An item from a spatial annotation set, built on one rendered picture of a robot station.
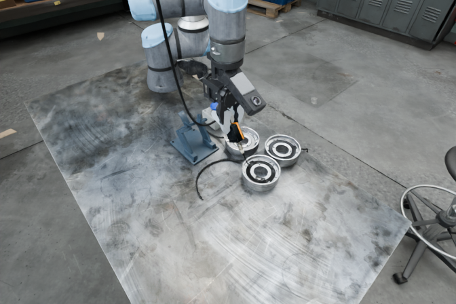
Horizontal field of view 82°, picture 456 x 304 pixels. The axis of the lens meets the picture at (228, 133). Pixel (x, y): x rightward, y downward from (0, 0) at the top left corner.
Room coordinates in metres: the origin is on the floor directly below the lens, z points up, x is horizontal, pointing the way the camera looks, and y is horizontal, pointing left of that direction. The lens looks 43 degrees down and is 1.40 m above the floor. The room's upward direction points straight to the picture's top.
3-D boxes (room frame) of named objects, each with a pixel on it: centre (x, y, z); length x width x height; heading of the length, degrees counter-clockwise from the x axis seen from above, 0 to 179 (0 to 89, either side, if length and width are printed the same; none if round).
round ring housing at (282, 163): (0.54, -0.16, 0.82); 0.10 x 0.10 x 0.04
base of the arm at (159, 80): (0.96, 0.26, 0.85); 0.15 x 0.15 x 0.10
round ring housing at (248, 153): (0.58, -0.04, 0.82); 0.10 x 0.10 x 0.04
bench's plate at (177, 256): (0.58, 0.17, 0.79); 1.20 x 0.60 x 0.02; 42
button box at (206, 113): (0.71, 0.04, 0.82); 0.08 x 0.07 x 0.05; 42
